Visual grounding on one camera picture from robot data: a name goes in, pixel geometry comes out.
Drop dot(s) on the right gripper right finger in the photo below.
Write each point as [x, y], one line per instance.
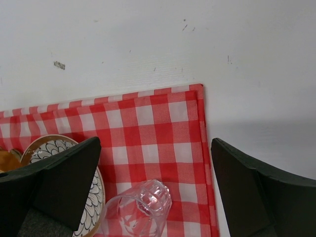
[261, 200]

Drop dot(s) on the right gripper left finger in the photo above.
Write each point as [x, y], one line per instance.
[47, 198]

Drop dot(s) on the sliced herb bread piece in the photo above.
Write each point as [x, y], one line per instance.
[9, 160]

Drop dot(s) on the flower pattern ceramic plate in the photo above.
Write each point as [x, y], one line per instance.
[49, 145]

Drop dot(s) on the clear drinking glass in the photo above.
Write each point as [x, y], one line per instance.
[140, 211]

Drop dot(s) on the red white checkered cloth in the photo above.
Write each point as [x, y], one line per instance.
[158, 134]

